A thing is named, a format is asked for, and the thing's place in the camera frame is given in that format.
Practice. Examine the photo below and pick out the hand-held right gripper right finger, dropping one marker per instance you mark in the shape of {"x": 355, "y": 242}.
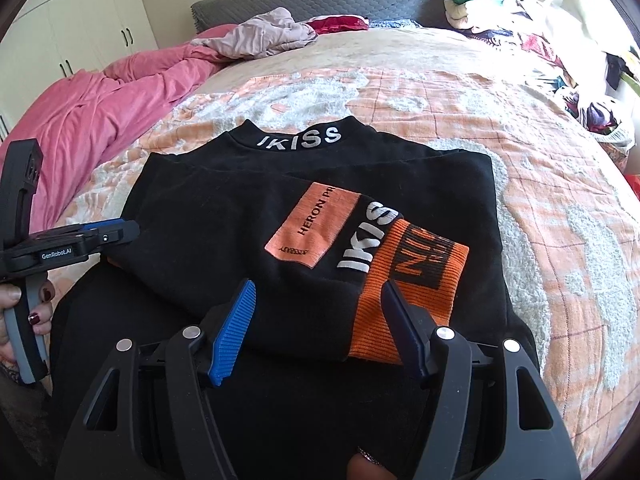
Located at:
{"x": 400, "y": 320}

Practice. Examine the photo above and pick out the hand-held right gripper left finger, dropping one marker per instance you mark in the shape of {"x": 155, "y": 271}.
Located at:
{"x": 232, "y": 330}

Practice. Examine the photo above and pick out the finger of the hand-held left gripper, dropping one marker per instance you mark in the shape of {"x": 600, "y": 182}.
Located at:
{"x": 100, "y": 225}
{"x": 117, "y": 236}

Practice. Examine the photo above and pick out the black sweater with orange cuffs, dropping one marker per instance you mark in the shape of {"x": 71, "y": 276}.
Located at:
{"x": 210, "y": 210}

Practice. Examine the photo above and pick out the pile of mixed clothes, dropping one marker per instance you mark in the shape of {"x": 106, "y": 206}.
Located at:
{"x": 540, "y": 45}

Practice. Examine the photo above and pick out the person's left hand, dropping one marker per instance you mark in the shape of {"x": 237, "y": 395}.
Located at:
{"x": 44, "y": 305}

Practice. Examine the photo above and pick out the person's right hand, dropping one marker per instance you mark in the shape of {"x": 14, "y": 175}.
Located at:
{"x": 365, "y": 467}

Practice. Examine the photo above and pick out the pink duvet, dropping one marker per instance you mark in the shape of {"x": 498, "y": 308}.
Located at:
{"x": 100, "y": 105}

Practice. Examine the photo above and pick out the orange patterned blanket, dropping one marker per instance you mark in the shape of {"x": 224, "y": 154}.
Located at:
{"x": 550, "y": 210}

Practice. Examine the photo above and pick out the white wardrobe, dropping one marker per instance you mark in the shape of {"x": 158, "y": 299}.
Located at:
{"x": 85, "y": 20}

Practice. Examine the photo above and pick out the pale mauve garment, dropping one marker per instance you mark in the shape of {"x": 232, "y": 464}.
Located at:
{"x": 265, "y": 35}

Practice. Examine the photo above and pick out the blue patterned cloth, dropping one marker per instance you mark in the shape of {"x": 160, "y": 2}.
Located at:
{"x": 392, "y": 23}

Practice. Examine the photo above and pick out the red cloth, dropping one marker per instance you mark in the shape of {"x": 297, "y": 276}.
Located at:
{"x": 340, "y": 24}

